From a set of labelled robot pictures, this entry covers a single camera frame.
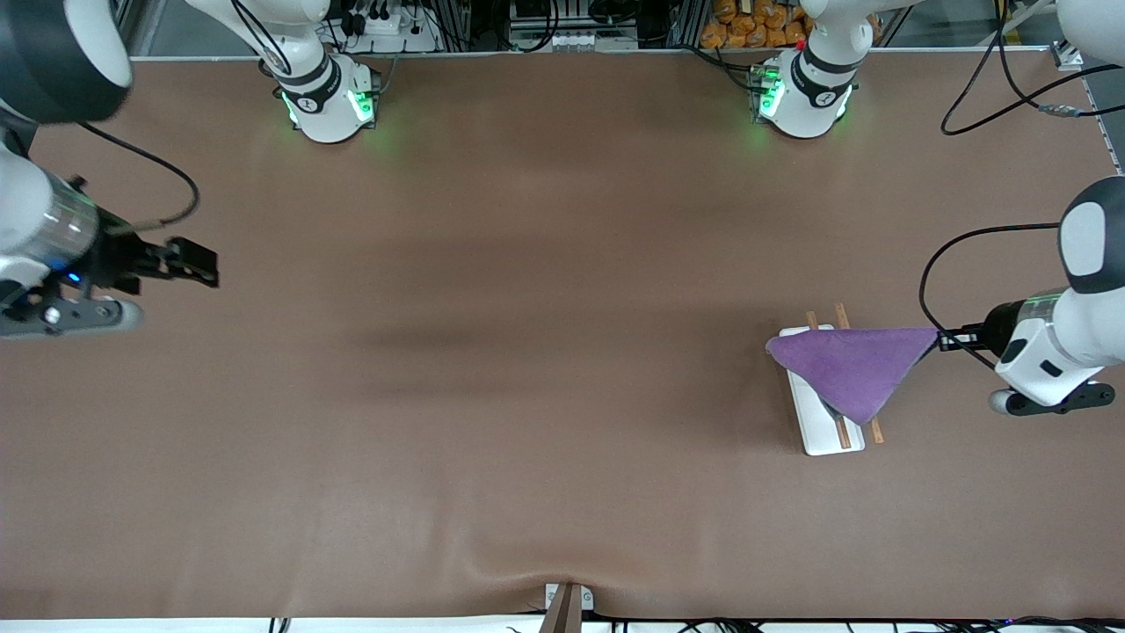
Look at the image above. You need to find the white terminal block row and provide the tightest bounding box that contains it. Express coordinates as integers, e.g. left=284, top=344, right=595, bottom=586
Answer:
left=509, top=28, right=639, bottom=53

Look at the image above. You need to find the metal camera pole bracket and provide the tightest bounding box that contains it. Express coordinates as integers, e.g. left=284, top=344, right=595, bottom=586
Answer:
left=537, top=581, right=596, bottom=633

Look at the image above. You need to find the white power strip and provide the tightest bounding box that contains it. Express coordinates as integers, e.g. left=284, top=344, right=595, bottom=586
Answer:
left=337, top=0, right=441, bottom=55

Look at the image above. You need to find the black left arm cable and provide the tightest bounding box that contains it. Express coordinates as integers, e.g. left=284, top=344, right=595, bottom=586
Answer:
left=918, top=0, right=1125, bottom=371

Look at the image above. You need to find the purple microfibre towel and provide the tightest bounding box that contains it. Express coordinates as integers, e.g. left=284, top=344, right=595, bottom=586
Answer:
left=766, top=326, right=942, bottom=427

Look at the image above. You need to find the aluminium frame post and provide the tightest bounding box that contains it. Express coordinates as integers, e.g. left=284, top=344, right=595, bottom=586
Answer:
left=114, top=0, right=181, bottom=59
left=1049, top=35, right=1091, bottom=73

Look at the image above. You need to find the white rectangular tray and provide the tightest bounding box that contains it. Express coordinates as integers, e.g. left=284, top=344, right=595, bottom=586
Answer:
left=779, top=302, right=885, bottom=457

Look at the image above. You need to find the orange packets pile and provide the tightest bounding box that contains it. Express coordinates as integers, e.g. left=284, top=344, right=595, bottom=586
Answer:
left=700, top=0, right=814, bottom=50

